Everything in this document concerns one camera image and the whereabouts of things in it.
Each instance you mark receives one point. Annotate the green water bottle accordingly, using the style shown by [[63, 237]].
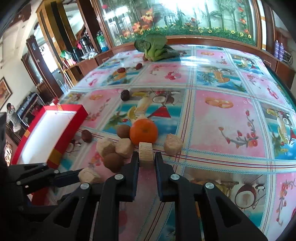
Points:
[[101, 41]]

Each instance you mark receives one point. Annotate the wooden side counter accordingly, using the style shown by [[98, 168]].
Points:
[[90, 66]]

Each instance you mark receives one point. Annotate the framed wall picture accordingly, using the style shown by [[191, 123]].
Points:
[[4, 91]]

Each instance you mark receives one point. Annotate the table with dark cloth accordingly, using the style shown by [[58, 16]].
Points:
[[29, 106]]

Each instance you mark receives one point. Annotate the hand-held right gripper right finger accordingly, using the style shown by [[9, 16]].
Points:
[[159, 183]]

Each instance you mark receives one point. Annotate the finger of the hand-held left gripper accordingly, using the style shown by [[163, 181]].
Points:
[[67, 179]]

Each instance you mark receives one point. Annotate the red box with white inside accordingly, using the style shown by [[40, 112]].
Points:
[[46, 132]]

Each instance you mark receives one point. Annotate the green plastic bag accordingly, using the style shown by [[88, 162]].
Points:
[[65, 55]]

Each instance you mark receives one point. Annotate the purple bottle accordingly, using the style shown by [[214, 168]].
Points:
[[276, 49], [281, 51]]

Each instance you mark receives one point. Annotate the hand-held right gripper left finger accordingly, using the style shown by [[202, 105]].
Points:
[[136, 180]]

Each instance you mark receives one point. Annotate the printed plastic tablecloth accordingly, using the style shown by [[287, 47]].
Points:
[[219, 129]]

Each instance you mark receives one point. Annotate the dark red date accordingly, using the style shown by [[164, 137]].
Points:
[[125, 95], [138, 66], [86, 135], [121, 70]]

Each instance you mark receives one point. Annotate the green bok choy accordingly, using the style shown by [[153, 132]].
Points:
[[157, 49]]

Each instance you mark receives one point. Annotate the broom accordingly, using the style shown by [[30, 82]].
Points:
[[65, 77]]

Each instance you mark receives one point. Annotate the brown water chestnut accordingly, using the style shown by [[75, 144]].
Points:
[[113, 162], [123, 131]]

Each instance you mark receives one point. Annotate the orange mandarin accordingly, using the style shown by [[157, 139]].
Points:
[[143, 131]]

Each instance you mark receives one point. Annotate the steel thermos jug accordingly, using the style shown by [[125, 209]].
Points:
[[86, 46]]

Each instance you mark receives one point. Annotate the floral glass partition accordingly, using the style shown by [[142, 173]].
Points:
[[185, 18]]

